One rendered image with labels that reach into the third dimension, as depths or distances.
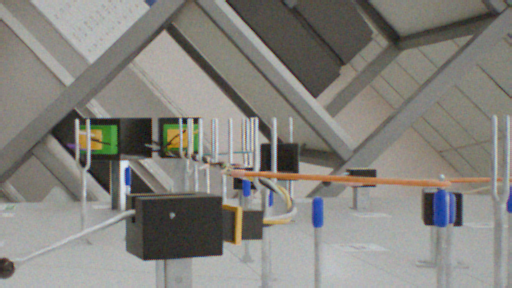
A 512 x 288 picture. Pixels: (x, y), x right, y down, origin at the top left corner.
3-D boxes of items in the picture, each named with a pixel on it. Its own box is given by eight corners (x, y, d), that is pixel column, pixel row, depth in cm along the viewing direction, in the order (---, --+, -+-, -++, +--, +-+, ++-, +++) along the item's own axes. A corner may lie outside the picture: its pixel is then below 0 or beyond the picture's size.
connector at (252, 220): (183, 235, 58) (184, 206, 58) (244, 234, 60) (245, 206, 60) (202, 241, 55) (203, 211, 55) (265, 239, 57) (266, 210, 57)
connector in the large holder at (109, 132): (117, 153, 122) (117, 125, 121) (106, 154, 119) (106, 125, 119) (86, 153, 125) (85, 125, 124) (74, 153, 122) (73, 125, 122)
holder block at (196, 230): (125, 251, 57) (124, 193, 57) (201, 247, 59) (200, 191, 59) (143, 261, 53) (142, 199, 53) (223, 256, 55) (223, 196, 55)
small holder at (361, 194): (318, 208, 130) (318, 168, 130) (368, 207, 131) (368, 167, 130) (326, 211, 125) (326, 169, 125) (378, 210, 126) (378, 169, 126)
